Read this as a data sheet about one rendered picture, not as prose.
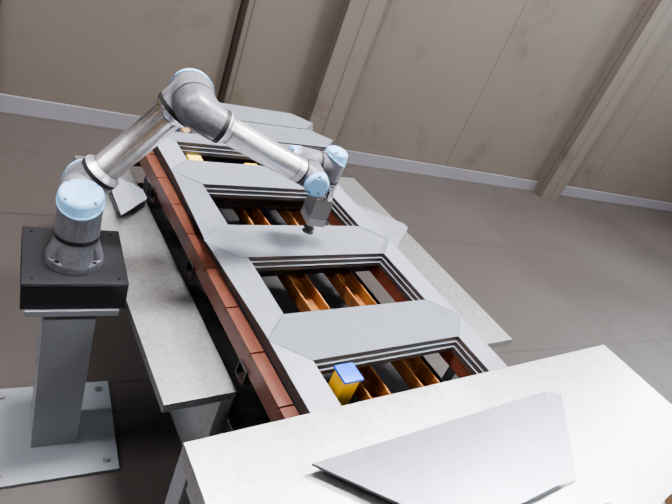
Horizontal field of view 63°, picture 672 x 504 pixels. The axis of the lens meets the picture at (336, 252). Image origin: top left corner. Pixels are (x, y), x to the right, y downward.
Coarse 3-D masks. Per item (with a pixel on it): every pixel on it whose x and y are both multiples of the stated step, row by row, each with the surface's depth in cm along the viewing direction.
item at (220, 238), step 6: (216, 228) 178; (222, 228) 179; (210, 234) 174; (216, 234) 175; (222, 234) 176; (216, 240) 172; (222, 240) 173; (228, 240) 174; (216, 246) 169; (222, 246) 170; (228, 246) 171; (234, 252) 170
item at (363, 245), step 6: (342, 228) 208; (348, 228) 210; (354, 228) 212; (348, 234) 206; (354, 234) 208; (360, 234) 209; (354, 240) 204; (360, 240) 205; (366, 240) 207; (360, 246) 201; (366, 246) 203; (372, 246) 205; (366, 252) 199; (372, 252) 201
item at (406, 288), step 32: (160, 160) 209; (224, 192) 205; (256, 192) 213; (288, 192) 221; (224, 224) 182; (352, 224) 218; (288, 256) 179; (320, 256) 187; (352, 256) 196; (384, 256) 203; (384, 352) 158; (416, 352) 166; (288, 384) 135
